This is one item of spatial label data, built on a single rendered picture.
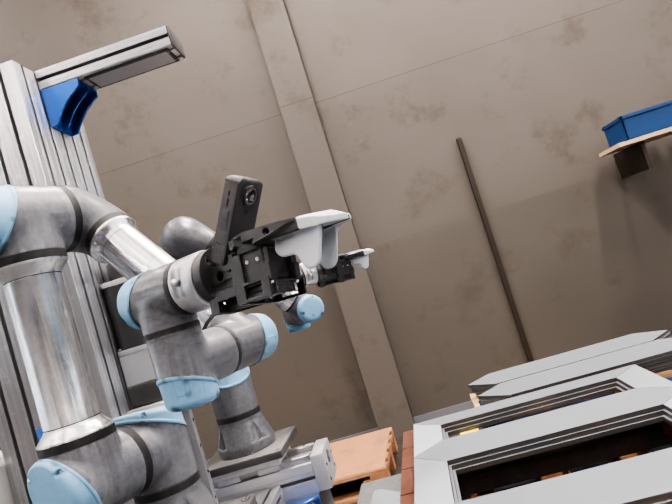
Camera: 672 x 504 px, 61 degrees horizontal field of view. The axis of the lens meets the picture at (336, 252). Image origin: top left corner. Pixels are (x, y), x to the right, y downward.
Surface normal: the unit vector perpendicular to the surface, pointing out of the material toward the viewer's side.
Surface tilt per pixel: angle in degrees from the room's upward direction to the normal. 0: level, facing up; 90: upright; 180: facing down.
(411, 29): 90
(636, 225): 90
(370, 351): 90
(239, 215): 120
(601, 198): 90
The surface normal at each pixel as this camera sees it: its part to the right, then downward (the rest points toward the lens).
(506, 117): -0.09, -0.03
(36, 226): 0.71, -0.26
